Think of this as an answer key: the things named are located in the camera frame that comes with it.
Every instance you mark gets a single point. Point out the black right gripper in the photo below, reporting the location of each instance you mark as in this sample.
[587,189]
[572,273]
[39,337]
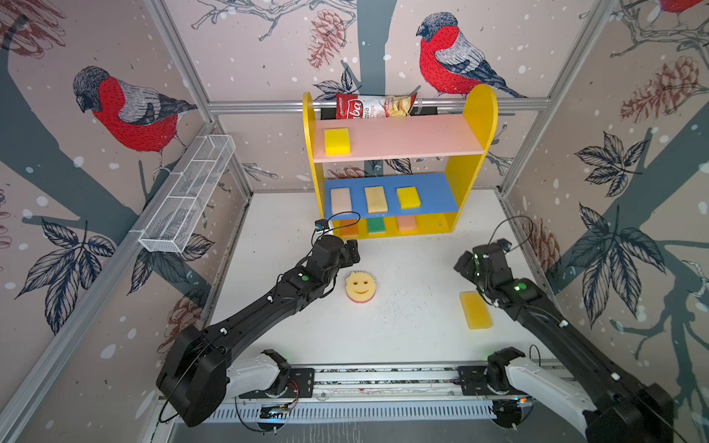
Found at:
[460,262]

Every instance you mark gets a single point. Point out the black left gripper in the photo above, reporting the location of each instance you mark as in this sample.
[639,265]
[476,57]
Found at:
[349,259]

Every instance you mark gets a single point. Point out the orange scrub sponge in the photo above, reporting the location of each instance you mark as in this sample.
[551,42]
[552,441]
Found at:
[349,229]

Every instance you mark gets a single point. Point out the smiley face sponge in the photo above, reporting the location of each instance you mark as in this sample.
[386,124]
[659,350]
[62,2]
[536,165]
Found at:
[360,287]

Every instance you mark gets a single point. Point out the yellow rectangular sponge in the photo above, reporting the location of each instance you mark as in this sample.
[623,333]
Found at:
[477,315]

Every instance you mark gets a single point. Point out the green scrub sponge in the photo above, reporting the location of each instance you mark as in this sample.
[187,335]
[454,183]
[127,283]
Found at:
[376,226]

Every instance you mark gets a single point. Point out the light pink sponge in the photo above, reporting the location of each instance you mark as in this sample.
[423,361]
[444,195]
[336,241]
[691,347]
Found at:
[340,200]

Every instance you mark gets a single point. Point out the pale yellow sponge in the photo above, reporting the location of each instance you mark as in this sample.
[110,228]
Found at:
[376,200]

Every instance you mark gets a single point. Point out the salmon orange sponge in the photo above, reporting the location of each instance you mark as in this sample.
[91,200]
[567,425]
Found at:
[406,224]

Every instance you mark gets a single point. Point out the small yellow square sponge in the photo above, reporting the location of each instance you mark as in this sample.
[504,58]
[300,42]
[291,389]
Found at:
[408,198]

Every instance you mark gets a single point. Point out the bright yellow square sponge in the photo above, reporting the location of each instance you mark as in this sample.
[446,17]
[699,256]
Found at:
[337,142]

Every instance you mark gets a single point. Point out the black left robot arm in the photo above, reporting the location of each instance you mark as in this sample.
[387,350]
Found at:
[194,375]

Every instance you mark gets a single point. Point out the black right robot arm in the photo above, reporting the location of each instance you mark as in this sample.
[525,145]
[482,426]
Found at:
[606,403]

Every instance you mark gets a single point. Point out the yellow shelf with coloured boards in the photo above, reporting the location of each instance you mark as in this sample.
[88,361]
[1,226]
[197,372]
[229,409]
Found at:
[462,140]

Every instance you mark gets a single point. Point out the red cassava chips bag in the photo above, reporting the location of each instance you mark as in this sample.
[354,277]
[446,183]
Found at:
[352,106]

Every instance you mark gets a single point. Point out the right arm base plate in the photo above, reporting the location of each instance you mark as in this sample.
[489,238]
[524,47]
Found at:
[479,380]

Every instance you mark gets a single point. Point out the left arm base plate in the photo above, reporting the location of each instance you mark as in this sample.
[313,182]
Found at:
[297,383]

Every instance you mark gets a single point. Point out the white wire mesh basket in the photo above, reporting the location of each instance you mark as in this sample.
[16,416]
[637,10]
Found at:
[177,217]

